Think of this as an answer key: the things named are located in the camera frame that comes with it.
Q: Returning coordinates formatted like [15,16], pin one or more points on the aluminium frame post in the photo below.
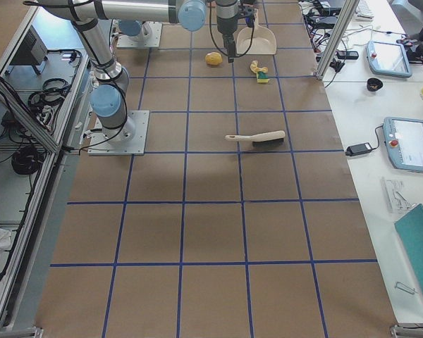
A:
[340,27]

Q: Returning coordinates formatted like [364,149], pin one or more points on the teal board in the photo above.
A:
[410,230]

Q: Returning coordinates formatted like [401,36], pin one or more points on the beige hand brush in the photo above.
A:
[261,139]

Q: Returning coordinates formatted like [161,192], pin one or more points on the metal allen key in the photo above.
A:
[405,288]

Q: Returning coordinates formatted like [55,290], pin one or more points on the yellow green sponge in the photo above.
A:
[262,78]

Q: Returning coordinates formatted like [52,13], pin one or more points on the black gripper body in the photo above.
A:
[226,27]

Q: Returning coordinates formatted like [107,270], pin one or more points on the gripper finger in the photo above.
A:
[231,49]
[225,44]

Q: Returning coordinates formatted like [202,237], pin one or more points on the beige wrapper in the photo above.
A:
[256,69]

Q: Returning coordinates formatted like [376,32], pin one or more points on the far blue teach pendant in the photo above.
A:
[388,59]

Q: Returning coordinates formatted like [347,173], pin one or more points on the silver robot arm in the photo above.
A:
[135,29]
[84,16]

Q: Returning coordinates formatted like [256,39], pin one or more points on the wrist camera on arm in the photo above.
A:
[247,13]

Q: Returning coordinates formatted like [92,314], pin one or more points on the beige plastic dustpan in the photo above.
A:
[257,40]

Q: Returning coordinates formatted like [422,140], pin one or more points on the near blue teach pendant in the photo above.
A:
[404,143]

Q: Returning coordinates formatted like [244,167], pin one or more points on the blue teach pendant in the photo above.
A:
[388,59]
[404,143]

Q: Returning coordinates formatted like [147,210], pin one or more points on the grey control box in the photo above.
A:
[31,52]

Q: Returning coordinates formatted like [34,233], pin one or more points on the black power adapter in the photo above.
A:
[359,149]

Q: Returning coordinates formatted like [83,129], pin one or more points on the clear plastic package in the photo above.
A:
[395,198]

